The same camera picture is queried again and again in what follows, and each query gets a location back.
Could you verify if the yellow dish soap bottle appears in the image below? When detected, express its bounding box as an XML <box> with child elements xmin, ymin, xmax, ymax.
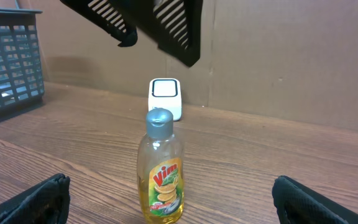
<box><xmin>137</xmin><ymin>108</ymin><xmax>185</xmax><ymax>223</ymax></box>

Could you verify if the white barcode scanner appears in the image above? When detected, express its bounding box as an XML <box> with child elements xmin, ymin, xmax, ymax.
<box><xmin>148</xmin><ymin>78</ymin><xmax>182</xmax><ymax>121</ymax></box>

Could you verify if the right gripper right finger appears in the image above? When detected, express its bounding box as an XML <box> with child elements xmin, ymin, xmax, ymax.
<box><xmin>272</xmin><ymin>175</ymin><xmax>358</xmax><ymax>224</ymax></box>

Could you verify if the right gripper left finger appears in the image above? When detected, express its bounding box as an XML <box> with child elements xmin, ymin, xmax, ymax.
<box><xmin>0</xmin><ymin>173</ymin><xmax>70</xmax><ymax>224</ymax></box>

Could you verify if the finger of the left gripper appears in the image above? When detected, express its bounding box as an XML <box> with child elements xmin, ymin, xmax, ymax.
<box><xmin>60</xmin><ymin>0</ymin><xmax>138</xmax><ymax>47</ymax></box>
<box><xmin>129</xmin><ymin>0</ymin><xmax>203</xmax><ymax>67</ymax></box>

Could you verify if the grey plastic shopping basket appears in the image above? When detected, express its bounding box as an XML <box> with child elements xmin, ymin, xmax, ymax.
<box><xmin>0</xmin><ymin>8</ymin><xmax>45</xmax><ymax>115</ymax></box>

